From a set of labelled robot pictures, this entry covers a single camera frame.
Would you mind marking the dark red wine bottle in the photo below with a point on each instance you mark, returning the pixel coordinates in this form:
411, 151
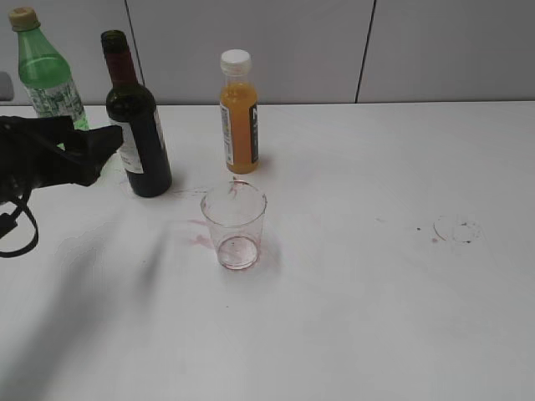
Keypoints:
132, 106

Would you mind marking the transparent plastic cup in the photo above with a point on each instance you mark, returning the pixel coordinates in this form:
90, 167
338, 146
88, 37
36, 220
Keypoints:
234, 212

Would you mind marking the green plastic soda bottle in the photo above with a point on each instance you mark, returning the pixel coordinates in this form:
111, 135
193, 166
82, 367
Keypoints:
44, 72

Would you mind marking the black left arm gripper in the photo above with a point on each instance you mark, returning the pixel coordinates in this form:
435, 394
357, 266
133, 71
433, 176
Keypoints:
31, 157

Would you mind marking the orange juice bottle white cap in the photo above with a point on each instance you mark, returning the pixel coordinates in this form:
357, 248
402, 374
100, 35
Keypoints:
238, 106

